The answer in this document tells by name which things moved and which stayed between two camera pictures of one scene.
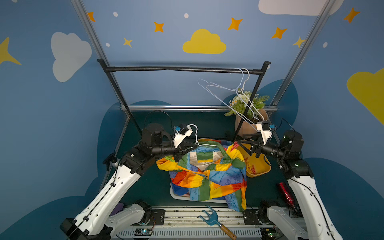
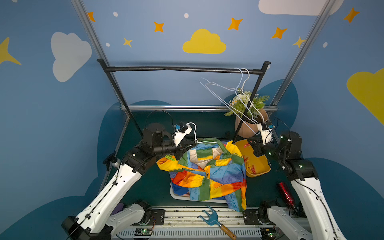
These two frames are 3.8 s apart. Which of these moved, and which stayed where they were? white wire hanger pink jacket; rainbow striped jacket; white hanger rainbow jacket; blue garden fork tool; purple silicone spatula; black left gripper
Moved: white hanger rainbow jacket; white wire hanger pink jacket
Stayed: purple silicone spatula; blue garden fork tool; black left gripper; rainbow striped jacket
